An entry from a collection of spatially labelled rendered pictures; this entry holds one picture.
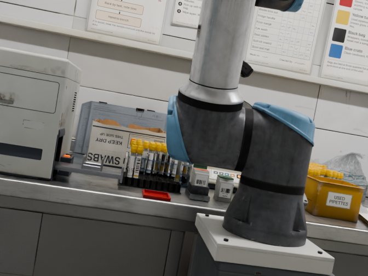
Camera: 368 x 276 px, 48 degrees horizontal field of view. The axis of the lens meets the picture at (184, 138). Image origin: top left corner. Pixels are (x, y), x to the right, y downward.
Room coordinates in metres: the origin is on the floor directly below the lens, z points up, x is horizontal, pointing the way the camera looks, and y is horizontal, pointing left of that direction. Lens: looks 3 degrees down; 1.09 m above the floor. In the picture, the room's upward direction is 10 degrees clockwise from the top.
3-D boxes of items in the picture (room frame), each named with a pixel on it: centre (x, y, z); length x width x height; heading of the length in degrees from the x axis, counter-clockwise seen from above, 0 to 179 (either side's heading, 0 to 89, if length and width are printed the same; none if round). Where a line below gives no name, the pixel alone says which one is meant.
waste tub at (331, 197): (1.21, -0.45, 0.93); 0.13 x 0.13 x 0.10; 4
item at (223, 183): (1.14, -0.13, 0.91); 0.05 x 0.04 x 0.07; 8
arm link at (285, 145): (0.75, -0.17, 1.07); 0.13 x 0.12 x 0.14; 90
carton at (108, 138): (1.45, 0.19, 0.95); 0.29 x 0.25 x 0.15; 8
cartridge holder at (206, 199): (1.12, -0.06, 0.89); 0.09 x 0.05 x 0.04; 8
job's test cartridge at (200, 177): (1.12, -0.06, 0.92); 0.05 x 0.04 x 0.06; 8
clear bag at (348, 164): (1.68, -0.65, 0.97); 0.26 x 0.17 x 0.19; 114
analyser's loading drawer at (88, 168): (1.05, 0.24, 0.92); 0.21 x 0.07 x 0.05; 98
